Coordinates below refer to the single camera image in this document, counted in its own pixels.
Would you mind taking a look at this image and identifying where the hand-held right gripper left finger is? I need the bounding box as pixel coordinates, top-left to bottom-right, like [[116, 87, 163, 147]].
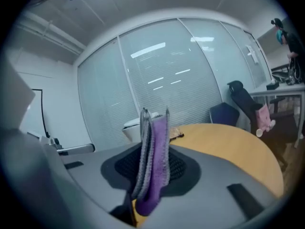
[[61, 107, 153, 226]]

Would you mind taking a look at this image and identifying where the purple and grey cloth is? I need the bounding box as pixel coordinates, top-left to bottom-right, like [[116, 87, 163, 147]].
[[131, 114, 171, 217]]

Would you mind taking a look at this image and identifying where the dark tissue box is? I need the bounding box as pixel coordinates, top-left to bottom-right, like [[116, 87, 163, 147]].
[[266, 79, 280, 91]]

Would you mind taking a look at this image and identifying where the white ceiling pipe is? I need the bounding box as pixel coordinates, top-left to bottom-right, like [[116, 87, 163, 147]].
[[16, 10, 88, 56]]

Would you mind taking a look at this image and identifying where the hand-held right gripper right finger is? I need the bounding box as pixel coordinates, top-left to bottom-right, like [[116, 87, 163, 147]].
[[140, 106, 285, 229]]

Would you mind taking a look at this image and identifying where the black office chair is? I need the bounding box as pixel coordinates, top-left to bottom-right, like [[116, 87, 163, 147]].
[[227, 80, 300, 171]]

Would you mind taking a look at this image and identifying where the white low cabinet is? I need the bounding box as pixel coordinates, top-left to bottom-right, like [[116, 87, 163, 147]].
[[57, 143, 96, 156]]

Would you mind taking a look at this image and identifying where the white door handle plate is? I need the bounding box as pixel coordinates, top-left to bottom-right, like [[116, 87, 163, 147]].
[[245, 44, 260, 64]]

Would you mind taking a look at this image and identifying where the blue chair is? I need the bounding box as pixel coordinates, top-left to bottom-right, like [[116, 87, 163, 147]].
[[209, 102, 240, 127]]

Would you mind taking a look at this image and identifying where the white electric kettle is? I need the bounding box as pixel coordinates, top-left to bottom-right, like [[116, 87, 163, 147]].
[[122, 112, 163, 143]]

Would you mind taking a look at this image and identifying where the white desk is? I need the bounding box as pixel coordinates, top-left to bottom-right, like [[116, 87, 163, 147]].
[[249, 82, 305, 149]]

